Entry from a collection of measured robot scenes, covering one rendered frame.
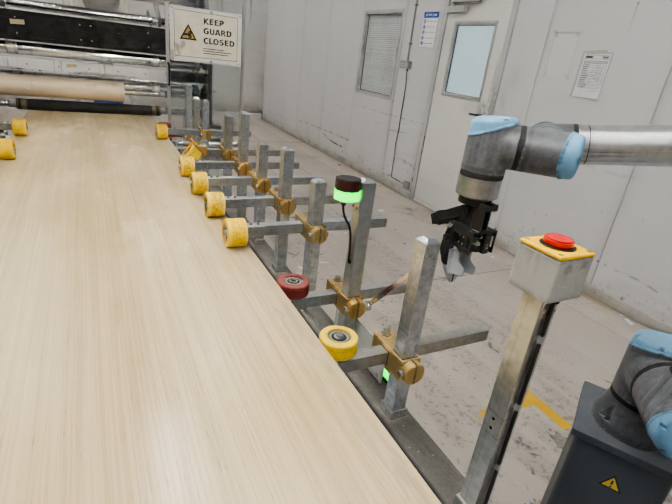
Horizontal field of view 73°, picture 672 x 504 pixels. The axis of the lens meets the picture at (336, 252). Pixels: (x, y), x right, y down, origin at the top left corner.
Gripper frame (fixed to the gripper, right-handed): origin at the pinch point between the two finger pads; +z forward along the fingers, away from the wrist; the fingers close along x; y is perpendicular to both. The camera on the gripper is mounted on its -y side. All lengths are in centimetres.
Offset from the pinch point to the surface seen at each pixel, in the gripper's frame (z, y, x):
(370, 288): 11.8, -18.4, -8.8
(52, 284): 8, -34, -82
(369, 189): -17.3, -14.2, -16.6
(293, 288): 7.4, -16.7, -32.4
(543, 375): 98, -44, 130
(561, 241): -25.3, 36.2, -19.0
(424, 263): -10.2, 10.7, -18.5
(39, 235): 8, -63, -86
